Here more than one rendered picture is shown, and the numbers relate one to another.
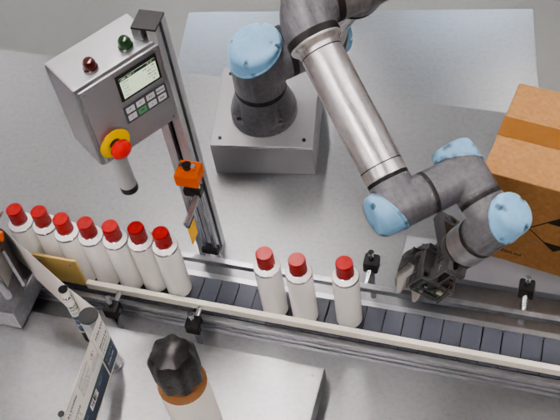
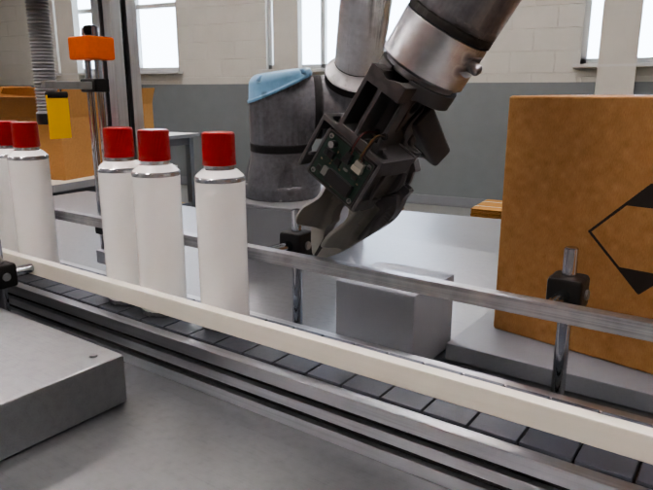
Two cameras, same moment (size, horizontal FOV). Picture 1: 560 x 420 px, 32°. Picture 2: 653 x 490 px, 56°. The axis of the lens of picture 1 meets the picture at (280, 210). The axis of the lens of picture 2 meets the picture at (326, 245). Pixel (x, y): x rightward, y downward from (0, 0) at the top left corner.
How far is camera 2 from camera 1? 152 cm
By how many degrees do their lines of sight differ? 40
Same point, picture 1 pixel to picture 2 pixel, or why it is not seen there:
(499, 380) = (467, 465)
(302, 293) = (146, 207)
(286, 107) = (300, 170)
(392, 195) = not seen: outside the picture
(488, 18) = not seen: hidden behind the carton
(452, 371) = (365, 427)
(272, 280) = (114, 182)
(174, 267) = (25, 191)
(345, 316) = (206, 281)
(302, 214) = (267, 280)
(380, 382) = (216, 427)
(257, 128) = (259, 186)
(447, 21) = not seen: hidden behind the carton
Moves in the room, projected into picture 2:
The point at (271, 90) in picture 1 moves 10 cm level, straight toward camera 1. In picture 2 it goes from (283, 128) to (264, 131)
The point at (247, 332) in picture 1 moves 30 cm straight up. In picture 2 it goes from (72, 320) to (44, 58)
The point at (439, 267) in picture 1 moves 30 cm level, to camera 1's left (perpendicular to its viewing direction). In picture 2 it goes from (364, 94) to (46, 93)
